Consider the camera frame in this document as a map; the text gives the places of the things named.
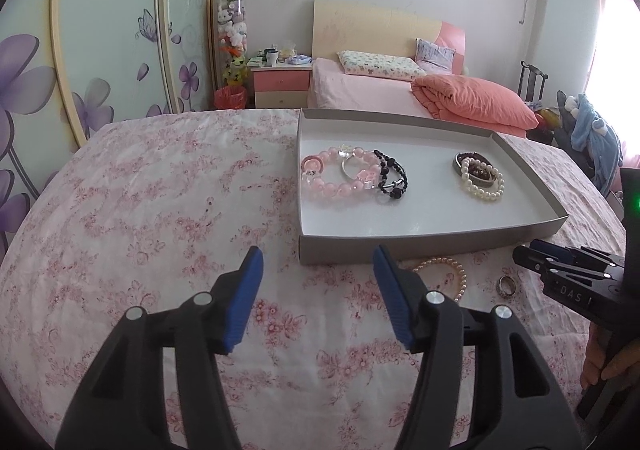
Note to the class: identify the clear plush toy tube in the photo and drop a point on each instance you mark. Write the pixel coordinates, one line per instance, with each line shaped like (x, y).
(232, 30)

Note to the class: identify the red waste bin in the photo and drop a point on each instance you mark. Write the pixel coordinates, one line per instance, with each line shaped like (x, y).
(231, 98)

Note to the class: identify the white patterned pillow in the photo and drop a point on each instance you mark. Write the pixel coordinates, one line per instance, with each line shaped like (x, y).
(380, 65)

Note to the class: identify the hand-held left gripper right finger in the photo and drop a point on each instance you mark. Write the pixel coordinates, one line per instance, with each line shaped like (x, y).
(395, 300)

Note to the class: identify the person's right hand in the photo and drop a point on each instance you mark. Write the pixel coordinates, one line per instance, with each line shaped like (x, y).
(592, 360)

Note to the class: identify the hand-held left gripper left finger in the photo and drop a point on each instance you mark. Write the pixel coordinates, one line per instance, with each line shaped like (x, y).
(245, 300)

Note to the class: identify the floral glass sliding wardrobe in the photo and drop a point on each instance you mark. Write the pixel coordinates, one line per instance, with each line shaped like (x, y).
(100, 30)

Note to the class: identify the grey cardboard tray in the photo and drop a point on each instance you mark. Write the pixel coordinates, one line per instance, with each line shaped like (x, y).
(430, 210)

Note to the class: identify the beige and pink headboard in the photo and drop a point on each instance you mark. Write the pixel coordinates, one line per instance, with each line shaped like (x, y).
(360, 30)

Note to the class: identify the lavender pillow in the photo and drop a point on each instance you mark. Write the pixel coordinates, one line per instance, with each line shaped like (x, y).
(435, 55)

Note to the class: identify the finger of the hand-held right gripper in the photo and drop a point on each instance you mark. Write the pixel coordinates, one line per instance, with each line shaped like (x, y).
(542, 246)
(530, 257)

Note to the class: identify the pink and white nightstand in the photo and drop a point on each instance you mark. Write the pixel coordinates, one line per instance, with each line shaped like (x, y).
(280, 85)

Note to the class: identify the dark wooden chair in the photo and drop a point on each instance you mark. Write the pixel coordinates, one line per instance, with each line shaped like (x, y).
(530, 80)

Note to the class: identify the thin silver bangle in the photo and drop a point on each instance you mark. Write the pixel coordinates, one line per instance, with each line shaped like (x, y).
(344, 168)

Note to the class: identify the white mug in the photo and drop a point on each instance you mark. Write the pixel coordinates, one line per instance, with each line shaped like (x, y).
(272, 58)

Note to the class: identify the coral duvet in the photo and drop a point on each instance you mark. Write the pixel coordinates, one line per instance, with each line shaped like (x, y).
(475, 98)

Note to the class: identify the blue garment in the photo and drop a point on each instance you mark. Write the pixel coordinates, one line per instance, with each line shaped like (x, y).
(595, 130)

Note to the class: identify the pink bed mattress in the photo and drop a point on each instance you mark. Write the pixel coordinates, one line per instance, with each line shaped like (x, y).
(360, 90)

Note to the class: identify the pink floral bedsheet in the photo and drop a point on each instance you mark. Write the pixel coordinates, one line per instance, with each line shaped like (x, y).
(175, 230)

